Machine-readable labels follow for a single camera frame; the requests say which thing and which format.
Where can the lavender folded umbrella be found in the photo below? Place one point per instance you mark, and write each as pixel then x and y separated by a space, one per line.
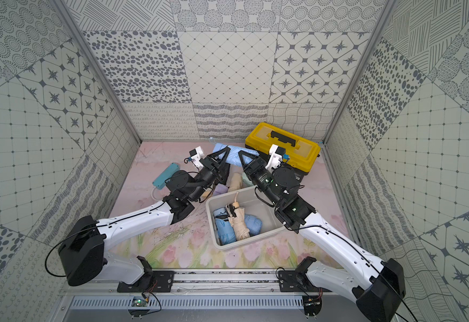
pixel 220 190

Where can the small light blue umbrella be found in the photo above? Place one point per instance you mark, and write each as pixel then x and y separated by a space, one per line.
pixel 233 155

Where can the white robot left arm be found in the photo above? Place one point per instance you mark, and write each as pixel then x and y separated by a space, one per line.
pixel 85 254

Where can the teal power strip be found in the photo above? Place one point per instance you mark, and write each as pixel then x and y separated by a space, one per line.
pixel 160 182

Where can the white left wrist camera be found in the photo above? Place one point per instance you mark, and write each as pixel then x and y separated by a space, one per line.
pixel 195 157

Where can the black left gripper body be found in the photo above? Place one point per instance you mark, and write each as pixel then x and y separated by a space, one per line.
pixel 214 164

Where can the beige umbrella wooden handle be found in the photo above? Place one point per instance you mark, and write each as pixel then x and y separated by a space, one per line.
pixel 236 217

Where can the yellow black tool box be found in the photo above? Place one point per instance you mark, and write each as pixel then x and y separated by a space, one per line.
pixel 302 153

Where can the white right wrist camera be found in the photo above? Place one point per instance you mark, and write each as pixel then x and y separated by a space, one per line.
pixel 277 155

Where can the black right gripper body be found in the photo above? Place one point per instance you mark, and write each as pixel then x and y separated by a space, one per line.
pixel 260 176

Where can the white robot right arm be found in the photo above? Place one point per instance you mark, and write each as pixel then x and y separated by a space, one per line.
pixel 376 286

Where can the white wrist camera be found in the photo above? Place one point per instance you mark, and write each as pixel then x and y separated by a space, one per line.
pixel 277 155
pixel 195 157

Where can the aluminium rail with mounts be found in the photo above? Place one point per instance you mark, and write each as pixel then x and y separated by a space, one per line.
pixel 263 289

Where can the white plastic storage box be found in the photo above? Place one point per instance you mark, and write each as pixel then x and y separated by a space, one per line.
pixel 255 204

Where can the beige umbrella right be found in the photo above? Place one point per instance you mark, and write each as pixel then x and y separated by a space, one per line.
pixel 235 182

